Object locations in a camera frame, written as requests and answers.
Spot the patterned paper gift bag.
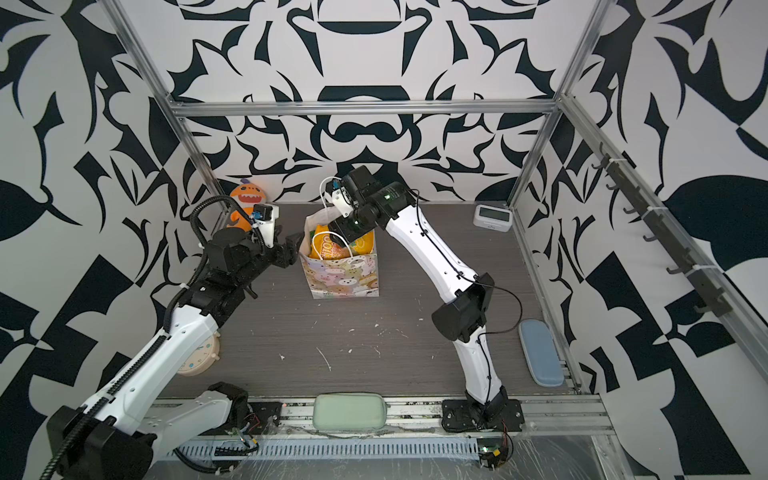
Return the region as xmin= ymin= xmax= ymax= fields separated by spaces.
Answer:
xmin=299 ymin=206 xmax=379 ymax=299

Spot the yellow snack packet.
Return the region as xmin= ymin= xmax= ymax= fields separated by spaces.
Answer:
xmin=309 ymin=225 xmax=375 ymax=260

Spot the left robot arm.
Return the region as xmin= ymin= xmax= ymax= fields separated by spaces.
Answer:
xmin=41 ymin=195 xmax=303 ymax=479

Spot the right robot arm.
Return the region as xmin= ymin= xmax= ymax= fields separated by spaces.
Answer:
xmin=319 ymin=177 xmax=508 ymax=429

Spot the orange shark plush toy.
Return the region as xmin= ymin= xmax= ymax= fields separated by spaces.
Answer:
xmin=227 ymin=179 xmax=268 ymax=231

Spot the white digital clock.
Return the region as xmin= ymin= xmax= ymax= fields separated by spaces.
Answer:
xmin=473 ymin=204 xmax=513 ymax=232

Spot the green pouch case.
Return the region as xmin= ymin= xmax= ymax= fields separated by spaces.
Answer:
xmin=312 ymin=393 xmax=387 ymax=433

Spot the blue pouch case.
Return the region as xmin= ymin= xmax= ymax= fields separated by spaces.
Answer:
xmin=518 ymin=319 xmax=565 ymax=388

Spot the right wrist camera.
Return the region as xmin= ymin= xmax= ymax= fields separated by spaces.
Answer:
xmin=319 ymin=177 xmax=354 ymax=218

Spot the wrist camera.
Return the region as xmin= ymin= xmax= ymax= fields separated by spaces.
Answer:
xmin=251 ymin=204 xmax=280 ymax=248
xmin=319 ymin=177 xmax=354 ymax=218

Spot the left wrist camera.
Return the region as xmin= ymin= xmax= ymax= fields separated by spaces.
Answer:
xmin=251 ymin=204 xmax=280 ymax=248

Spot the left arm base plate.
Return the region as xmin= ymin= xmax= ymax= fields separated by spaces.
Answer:
xmin=234 ymin=401 xmax=284 ymax=435

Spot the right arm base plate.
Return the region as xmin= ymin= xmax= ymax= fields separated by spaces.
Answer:
xmin=441 ymin=399 xmax=525 ymax=433

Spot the white cable duct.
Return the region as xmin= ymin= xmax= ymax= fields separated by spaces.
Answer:
xmin=180 ymin=437 xmax=481 ymax=461

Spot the black wall hook rack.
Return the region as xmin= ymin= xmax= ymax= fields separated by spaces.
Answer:
xmin=593 ymin=143 xmax=733 ymax=317

